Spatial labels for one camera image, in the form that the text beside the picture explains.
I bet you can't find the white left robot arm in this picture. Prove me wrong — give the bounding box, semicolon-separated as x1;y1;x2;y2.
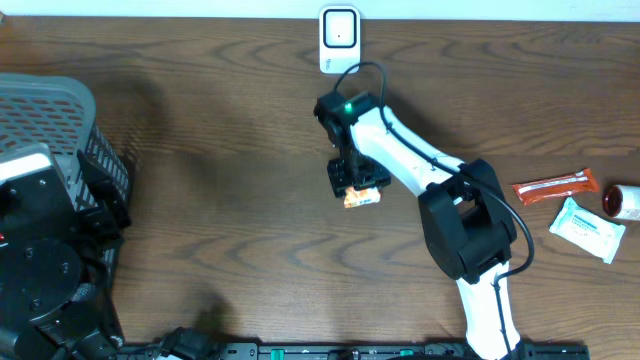
1;144;131;359

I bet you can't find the grey plastic basket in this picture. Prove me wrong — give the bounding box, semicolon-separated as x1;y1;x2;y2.
1;73;131;286

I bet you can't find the red chocolate bar wrapper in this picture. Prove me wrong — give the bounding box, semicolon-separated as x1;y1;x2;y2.
512;168;600;206

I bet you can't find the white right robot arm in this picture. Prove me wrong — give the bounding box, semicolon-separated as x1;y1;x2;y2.
313;91;521;359

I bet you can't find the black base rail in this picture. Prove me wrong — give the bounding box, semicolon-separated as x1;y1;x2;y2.
117;327;591;360

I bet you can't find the white barcode scanner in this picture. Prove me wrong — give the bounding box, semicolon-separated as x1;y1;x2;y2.
319;5;361;75

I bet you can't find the orange small box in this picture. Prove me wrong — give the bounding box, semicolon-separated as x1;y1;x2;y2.
343;187;381;209

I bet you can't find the teal wet wipes pack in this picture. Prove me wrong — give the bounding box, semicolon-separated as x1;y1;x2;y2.
549;197;626;264

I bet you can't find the green lid jar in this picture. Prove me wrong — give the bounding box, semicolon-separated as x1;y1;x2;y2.
603;185;640;221

